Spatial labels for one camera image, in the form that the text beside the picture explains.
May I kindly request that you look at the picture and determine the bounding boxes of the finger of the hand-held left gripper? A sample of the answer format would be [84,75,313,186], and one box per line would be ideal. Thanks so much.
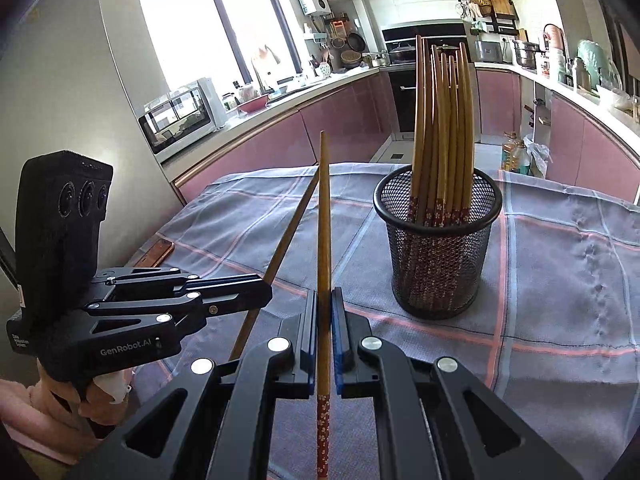
[94,267,269,294]
[84,282,274,324]

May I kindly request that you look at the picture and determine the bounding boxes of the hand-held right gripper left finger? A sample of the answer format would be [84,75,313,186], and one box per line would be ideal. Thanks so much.
[65,289,321,480]

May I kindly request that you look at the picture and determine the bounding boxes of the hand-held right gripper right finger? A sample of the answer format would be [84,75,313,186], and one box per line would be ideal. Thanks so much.
[330,286,583,480]

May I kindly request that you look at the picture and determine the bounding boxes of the red-tipped wooden chopstick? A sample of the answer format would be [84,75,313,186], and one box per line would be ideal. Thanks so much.
[315,131,333,479]
[228,166,322,362]

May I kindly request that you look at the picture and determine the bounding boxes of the black mesh utensil holder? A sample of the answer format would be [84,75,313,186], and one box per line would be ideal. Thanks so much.
[373,164,503,321]

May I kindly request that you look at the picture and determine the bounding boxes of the bunch of wooden chopsticks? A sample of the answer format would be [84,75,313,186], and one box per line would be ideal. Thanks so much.
[407,35,476,311]

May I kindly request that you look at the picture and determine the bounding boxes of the person's left hand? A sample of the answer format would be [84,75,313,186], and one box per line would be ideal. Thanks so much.
[79,371,133,424]

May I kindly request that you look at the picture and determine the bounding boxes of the brown flat rectangular object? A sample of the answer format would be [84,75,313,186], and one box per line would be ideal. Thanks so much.
[141,240,176,269]

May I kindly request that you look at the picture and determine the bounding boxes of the white microwave oven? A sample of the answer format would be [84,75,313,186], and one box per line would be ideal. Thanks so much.
[137,77,227,157]

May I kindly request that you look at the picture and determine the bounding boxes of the red bowl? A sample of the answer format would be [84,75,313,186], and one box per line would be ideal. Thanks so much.
[236,94,271,115]

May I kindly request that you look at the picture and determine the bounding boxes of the pink kitchen cabinets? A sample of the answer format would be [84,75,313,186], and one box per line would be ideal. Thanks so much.
[170,67,640,208]

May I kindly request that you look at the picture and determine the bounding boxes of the grey plaid tablecloth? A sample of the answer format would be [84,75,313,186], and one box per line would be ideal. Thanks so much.
[125,161,640,480]

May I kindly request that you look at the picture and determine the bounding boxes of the kitchen window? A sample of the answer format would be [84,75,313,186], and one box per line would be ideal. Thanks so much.
[134,0,301,111]

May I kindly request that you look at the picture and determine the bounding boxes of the black built-in oven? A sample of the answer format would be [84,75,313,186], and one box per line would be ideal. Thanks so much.
[386,66,475,137]

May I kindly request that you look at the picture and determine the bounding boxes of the yellow cooking oil bottle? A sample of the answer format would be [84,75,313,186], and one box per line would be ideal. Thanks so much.
[501,132,532,175]

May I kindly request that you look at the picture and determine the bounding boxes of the white plastic bag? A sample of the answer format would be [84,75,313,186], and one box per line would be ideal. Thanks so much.
[525,141,551,178]

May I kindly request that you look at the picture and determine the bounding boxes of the black wok with lid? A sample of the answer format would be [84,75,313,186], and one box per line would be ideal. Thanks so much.
[389,42,418,65]

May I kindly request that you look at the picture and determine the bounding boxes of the black range hood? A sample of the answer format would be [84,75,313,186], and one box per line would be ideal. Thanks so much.
[382,24,468,41]

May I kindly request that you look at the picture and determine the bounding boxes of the steel box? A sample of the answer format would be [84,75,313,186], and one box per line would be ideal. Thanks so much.
[474,40,503,63]

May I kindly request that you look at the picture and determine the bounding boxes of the steel stockpot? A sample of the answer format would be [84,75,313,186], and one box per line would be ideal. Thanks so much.
[514,40,540,70]

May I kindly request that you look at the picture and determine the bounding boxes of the pink white appliance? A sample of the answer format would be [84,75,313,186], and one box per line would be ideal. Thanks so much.
[542,22,567,78]

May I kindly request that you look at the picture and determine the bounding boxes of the pale green appliance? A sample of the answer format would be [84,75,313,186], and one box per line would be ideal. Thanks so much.
[577,40,623,96]

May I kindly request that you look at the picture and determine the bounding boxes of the black wall shelf rack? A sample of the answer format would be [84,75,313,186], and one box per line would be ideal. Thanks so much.
[457,0,521,36]

